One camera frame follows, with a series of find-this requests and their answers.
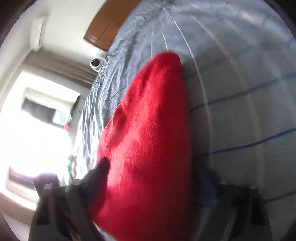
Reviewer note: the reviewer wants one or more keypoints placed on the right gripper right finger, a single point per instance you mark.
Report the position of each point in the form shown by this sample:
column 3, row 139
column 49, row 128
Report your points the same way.
column 225, row 211

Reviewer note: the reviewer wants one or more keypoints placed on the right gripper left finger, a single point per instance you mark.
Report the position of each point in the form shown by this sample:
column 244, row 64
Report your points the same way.
column 61, row 212

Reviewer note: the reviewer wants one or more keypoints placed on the red sweater with white rabbit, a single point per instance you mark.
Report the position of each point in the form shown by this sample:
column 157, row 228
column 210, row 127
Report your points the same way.
column 147, row 192

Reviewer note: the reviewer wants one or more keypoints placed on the green and brown clothes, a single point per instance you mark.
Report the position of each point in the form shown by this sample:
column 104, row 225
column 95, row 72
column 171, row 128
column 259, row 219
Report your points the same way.
column 72, row 164

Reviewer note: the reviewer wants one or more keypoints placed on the white window desk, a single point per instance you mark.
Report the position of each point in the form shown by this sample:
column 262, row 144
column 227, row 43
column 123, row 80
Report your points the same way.
column 75, row 114

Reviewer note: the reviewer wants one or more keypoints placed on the beige curtain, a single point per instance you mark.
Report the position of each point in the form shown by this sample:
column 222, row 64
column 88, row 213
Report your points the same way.
column 55, row 63

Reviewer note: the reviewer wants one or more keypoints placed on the grey striped bed duvet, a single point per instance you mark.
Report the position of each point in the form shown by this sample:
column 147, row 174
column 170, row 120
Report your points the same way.
column 238, row 62

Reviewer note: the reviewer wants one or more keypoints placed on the brown wooden headboard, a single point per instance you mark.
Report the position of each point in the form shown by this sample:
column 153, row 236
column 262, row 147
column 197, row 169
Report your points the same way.
column 108, row 20

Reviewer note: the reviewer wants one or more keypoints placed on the white air conditioner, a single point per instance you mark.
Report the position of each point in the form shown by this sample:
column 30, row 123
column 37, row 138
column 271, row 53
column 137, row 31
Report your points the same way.
column 37, row 31

